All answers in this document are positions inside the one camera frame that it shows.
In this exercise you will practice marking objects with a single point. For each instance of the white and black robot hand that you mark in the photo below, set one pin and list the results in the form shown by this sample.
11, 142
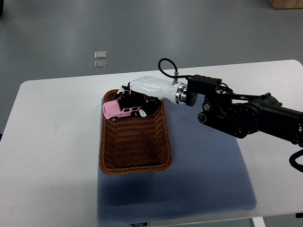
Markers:
156, 88

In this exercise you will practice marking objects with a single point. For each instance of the pink toy car black roof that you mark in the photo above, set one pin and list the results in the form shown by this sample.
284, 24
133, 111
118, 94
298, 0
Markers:
123, 107

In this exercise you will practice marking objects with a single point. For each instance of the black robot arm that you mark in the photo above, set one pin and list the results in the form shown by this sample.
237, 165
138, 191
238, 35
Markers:
241, 115

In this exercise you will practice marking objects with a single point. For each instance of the brown woven wicker basket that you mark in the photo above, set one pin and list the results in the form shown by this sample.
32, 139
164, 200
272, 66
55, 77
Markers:
135, 145

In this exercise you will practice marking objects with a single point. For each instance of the upper metal floor plate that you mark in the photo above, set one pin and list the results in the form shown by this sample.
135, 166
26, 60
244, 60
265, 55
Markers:
100, 54

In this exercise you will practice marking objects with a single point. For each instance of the blue-grey textured mat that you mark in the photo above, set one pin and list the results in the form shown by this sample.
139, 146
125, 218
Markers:
208, 175

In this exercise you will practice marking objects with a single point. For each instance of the wooden box corner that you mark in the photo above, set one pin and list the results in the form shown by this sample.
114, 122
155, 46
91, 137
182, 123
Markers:
286, 4

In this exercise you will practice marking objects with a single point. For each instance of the white table leg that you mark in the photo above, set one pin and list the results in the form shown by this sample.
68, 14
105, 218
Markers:
258, 222

